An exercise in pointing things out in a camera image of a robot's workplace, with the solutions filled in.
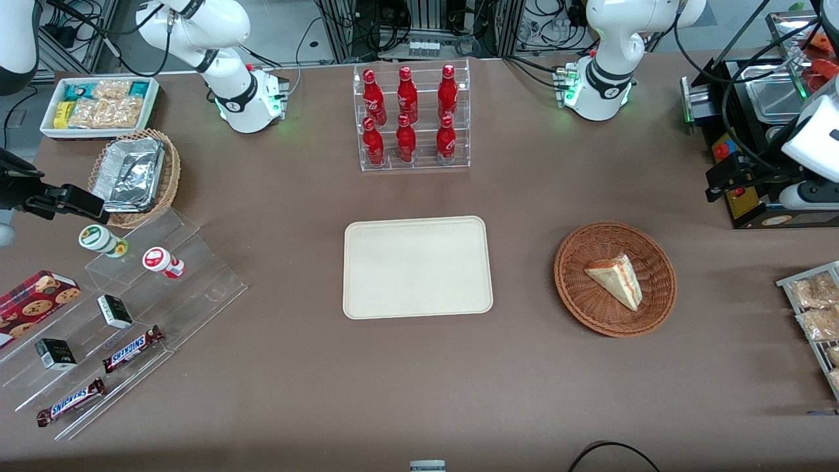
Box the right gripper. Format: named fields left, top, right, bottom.
left=0, top=148, right=111, bottom=247

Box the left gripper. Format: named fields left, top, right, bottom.
left=705, top=155, right=839, bottom=211

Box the triangular sandwich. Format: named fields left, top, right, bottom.
left=585, top=254, right=643, bottom=311

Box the light wicker basket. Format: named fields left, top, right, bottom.
left=88, top=128, right=182, bottom=229

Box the brown wicker basket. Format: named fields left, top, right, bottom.
left=554, top=222, right=677, bottom=338

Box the cream plastic tray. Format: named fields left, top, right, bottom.
left=343, top=216, right=494, bottom=320

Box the green lid yogurt bottle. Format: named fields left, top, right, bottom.
left=79, top=224, right=129, bottom=259

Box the black yellow food warmer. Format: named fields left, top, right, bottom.
left=680, top=10, right=839, bottom=230

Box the aluminium foil container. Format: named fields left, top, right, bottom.
left=91, top=137, right=165, bottom=213

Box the red lid yogurt bottle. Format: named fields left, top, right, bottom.
left=142, top=246, right=185, bottom=280

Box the clear cracker bag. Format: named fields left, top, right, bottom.
left=68, top=96, right=144, bottom=129
left=92, top=79, right=132, bottom=101

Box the stainless steel pan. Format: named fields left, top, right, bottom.
left=743, top=62, right=808, bottom=123

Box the red cookie box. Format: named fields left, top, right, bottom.
left=0, top=269, right=83, bottom=348

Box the small black box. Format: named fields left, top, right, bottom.
left=97, top=294, right=134, bottom=330
left=35, top=338, right=78, bottom=372

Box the white snack bin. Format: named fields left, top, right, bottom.
left=39, top=76, right=161, bottom=141

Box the clear acrylic stepped stand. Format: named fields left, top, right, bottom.
left=0, top=208, right=248, bottom=441

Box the Snickers bar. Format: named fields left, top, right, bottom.
left=102, top=325, right=165, bottom=374
left=36, top=378, right=106, bottom=428

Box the red cola bottle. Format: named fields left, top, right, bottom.
left=396, top=114, right=417, bottom=163
left=362, top=69, right=387, bottom=125
left=436, top=115, right=457, bottom=165
left=438, top=64, right=459, bottom=121
left=397, top=66, right=419, bottom=124
left=362, top=117, right=385, bottom=167

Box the clear acrylic bottle rack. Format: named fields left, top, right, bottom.
left=353, top=59, right=471, bottom=172

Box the metal wire tray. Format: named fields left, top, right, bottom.
left=776, top=261, right=839, bottom=402

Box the black cable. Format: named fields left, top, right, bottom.
left=567, top=441, right=661, bottom=472

